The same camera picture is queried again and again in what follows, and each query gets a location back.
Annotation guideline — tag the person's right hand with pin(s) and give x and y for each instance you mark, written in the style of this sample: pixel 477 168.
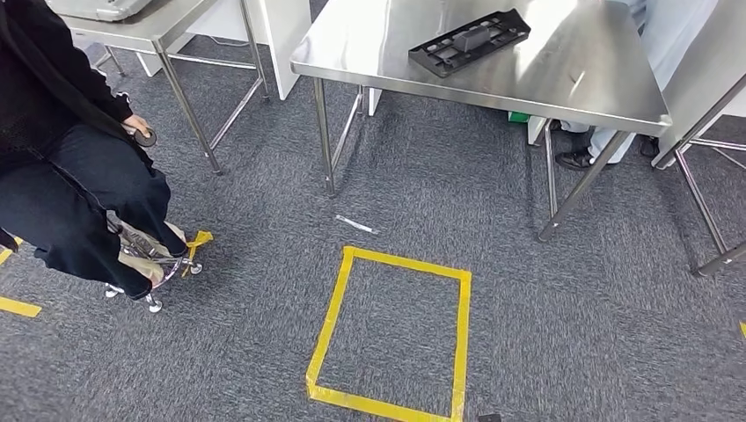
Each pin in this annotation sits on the person's right hand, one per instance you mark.
pixel 135 123

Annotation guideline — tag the black round object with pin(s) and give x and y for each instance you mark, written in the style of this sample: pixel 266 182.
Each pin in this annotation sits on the black round object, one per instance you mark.
pixel 146 138

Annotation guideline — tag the long black plastic part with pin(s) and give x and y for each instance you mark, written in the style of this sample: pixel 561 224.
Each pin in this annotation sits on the long black plastic part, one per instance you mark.
pixel 466 46

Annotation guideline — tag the grey metal part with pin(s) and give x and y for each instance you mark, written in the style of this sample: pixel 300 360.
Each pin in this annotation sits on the grey metal part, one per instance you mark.
pixel 99 9

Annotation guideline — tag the stainless steel workbench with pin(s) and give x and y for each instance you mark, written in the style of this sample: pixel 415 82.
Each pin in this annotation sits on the stainless steel workbench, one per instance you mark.
pixel 553 70

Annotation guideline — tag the stainless steel table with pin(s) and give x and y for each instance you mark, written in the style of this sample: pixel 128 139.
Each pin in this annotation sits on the stainless steel table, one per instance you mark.
pixel 146 29
pixel 699 64

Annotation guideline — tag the chrome stool base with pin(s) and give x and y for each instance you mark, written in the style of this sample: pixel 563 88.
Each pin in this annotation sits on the chrome stool base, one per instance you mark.
pixel 152 268

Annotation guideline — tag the white paper strip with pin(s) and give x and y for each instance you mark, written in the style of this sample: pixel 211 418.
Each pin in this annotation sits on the white paper strip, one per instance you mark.
pixel 356 225

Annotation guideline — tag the small green object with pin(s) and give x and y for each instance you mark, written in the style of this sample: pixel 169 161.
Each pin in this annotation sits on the small green object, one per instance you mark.
pixel 517 117

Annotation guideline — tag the yellow floor tape square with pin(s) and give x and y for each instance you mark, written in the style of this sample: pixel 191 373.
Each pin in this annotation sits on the yellow floor tape square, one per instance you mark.
pixel 460 349

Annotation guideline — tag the white tape strip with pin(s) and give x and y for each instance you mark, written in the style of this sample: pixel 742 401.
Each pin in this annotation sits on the white tape strip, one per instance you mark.
pixel 577 79

